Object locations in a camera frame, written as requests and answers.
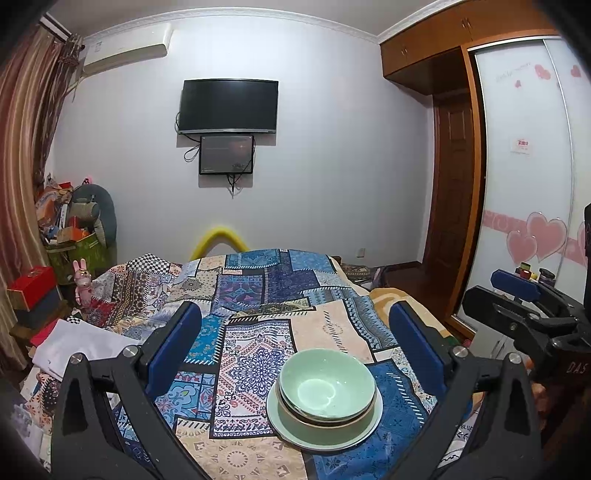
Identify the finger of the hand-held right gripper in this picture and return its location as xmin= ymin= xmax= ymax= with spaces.
xmin=490 ymin=270 xmax=578 ymax=315
xmin=462 ymin=286 xmax=579 ymax=354

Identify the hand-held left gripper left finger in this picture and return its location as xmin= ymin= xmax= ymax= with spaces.
xmin=51 ymin=301 xmax=208 ymax=480

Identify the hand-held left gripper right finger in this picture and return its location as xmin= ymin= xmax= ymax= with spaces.
xmin=389 ymin=302 xmax=543 ymax=480

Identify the light green bowl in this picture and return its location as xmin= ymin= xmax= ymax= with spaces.
xmin=279 ymin=349 xmax=376 ymax=416

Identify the white bowl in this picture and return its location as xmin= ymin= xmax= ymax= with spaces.
xmin=277 ymin=385 xmax=378 ymax=423

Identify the light green plate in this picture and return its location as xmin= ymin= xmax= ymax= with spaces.
xmin=266 ymin=383 xmax=384 ymax=452

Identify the patchwork printed blanket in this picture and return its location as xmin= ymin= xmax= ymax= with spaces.
xmin=9 ymin=249 xmax=462 ymax=480

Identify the white paper bag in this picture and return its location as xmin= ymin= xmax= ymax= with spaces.
xmin=32 ymin=318 xmax=139 ymax=381

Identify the white blue-print plastic bag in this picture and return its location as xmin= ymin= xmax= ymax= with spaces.
xmin=443 ymin=411 xmax=477 ymax=463

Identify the dark patterned cloth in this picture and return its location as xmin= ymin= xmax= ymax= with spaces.
xmin=342 ymin=263 xmax=372 ymax=282

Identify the pink rabbit toy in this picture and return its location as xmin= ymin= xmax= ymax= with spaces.
xmin=73 ymin=259 xmax=94 ymax=308

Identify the brown wooden door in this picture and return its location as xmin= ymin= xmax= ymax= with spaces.
xmin=422 ymin=92 xmax=482 ymax=271

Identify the yellow foam arch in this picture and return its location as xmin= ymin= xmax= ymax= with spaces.
xmin=189 ymin=225 xmax=250 ymax=261

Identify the green cardboard box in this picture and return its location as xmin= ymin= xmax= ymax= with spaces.
xmin=46 ymin=233 xmax=114 ymax=278

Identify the red paper bag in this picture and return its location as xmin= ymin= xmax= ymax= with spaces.
xmin=30 ymin=323 xmax=56 ymax=348

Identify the grey box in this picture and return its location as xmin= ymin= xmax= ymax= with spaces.
xmin=14 ymin=288 xmax=63 ymax=326

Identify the grey plush toy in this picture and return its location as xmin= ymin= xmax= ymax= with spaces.
xmin=71 ymin=184 xmax=117 ymax=247

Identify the red box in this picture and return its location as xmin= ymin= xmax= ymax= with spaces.
xmin=6 ymin=266 xmax=56 ymax=310

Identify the colourful paper bag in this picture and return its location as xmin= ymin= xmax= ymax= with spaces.
xmin=34 ymin=182 xmax=75 ymax=241

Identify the striped brown curtain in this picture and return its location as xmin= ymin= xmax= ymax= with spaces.
xmin=0 ymin=14 xmax=84 ymax=370

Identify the wooden overhead cabinet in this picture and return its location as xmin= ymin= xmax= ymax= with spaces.
xmin=379 ymin=0 xmax=568 ymax=96

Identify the white air conditioner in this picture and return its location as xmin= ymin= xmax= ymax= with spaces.
xmin=82 ymin=23 xmax=172 ymax=75

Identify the small black wall monitor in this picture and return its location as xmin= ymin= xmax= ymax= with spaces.
xmin=199 ymin=134 xmax=256 ymax=176

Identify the black wall television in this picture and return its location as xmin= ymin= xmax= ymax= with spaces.
xmin=178 ymin=79 xmax=279 ymax=136

